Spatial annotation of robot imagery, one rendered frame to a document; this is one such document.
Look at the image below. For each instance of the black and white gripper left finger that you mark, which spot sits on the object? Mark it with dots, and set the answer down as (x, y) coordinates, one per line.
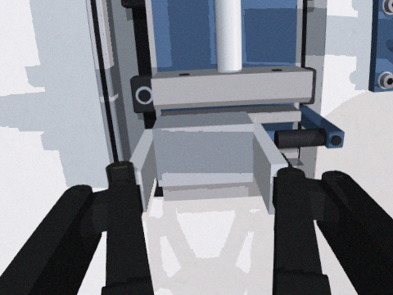
(57, 255)

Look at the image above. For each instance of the grey flat bar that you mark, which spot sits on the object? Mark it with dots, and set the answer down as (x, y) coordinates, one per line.
(263, 115)
(290, 152)

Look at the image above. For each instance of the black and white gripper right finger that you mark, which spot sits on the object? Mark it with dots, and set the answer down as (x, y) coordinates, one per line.
(357, 229)

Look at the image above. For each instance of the grey rectangular block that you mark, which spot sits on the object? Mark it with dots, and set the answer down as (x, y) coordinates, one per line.
(208, 148)

